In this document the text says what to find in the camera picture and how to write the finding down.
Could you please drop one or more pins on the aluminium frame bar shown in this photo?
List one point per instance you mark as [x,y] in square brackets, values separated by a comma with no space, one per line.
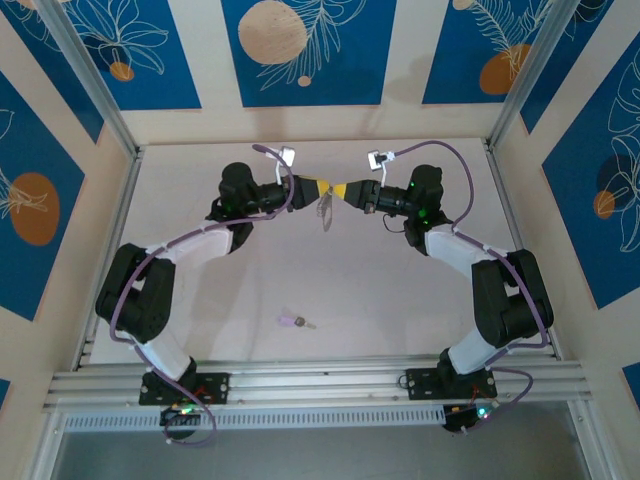
[47,450]
[600,470]

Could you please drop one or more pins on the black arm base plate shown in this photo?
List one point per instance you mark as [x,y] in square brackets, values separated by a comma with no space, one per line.
[420,384]
[220,387]

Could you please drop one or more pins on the aluminium cross rail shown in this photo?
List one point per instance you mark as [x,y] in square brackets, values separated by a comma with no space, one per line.
[320,385]

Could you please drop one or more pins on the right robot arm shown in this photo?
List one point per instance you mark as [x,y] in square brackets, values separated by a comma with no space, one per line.
[450,245]

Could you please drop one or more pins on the aluminium side rail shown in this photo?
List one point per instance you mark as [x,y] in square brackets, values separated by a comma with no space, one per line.
[126,180]
[500,175]

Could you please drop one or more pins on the key with purple cover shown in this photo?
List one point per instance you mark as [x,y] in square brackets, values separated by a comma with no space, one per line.
[287,320]

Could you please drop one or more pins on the black controller board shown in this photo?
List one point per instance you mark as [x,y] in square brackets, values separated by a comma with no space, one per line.
[172,415]
[457,417]

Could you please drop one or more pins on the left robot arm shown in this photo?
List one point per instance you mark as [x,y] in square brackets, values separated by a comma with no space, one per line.
[195,247]

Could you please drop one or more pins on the aluminium corner post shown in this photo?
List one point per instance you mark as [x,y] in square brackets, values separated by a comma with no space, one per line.
[529,75]
[91,75]

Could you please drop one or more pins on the grey metal sheet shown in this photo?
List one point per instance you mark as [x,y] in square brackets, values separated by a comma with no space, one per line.
[320,457]

